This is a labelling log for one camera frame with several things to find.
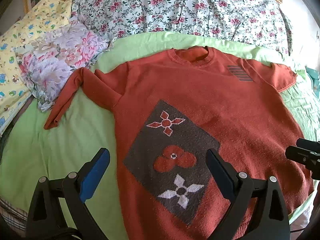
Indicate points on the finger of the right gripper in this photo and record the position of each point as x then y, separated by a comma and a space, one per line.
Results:
306, 152

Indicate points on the white rose floral quilt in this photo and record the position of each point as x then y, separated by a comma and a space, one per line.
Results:
257, 22

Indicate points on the red knit sweater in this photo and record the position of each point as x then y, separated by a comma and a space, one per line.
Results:
169, 109

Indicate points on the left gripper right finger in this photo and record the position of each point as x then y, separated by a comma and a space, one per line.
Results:
269, 219

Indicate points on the purple floral pillow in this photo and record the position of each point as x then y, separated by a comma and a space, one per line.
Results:
48, 61

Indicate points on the green bed sheet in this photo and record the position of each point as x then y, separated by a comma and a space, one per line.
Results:
32, 152

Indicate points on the yellow cartoon print pillow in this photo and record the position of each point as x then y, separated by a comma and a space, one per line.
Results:
46, 16

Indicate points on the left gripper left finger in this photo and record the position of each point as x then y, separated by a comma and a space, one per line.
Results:
58, 209

